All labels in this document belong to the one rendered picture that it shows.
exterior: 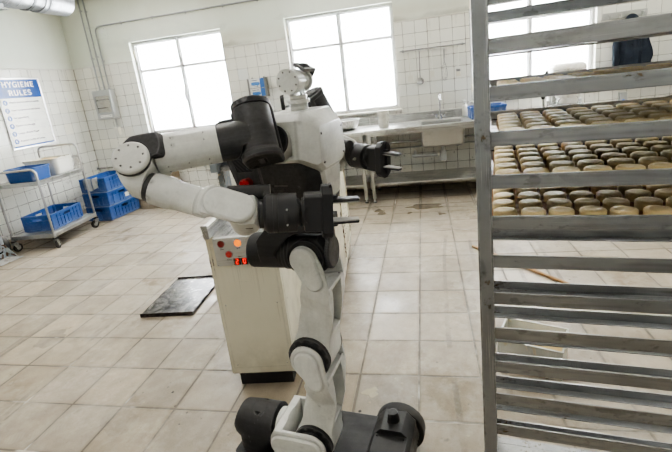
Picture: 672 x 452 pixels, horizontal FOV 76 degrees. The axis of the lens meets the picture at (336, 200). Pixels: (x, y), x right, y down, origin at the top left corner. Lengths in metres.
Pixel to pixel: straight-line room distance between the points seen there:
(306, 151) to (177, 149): 0.32
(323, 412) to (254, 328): 0.79
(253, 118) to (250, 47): 5.20
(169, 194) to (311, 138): 0.38
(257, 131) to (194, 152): 0.15
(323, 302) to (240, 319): 1.00
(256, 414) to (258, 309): 0.60
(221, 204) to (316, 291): 0.50
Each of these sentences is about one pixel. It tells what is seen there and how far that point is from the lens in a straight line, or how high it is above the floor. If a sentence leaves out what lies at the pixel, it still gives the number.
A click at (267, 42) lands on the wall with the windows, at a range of 6.14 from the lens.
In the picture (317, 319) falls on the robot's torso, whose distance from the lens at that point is 1.39.
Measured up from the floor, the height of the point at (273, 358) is 0.17.
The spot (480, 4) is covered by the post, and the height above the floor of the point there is 1.58.
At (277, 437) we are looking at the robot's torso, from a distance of 1.71.
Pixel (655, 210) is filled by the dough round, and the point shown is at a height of 1.15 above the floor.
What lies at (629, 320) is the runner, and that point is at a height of 0.68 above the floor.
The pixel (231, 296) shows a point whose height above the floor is 0.53.
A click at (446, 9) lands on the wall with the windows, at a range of 5.83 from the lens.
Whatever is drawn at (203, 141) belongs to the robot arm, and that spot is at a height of 1.38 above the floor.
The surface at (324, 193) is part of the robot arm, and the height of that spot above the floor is 1.24.
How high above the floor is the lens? 1.47
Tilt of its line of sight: 15 degrees down
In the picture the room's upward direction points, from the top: 7 degrees counter-clockwise
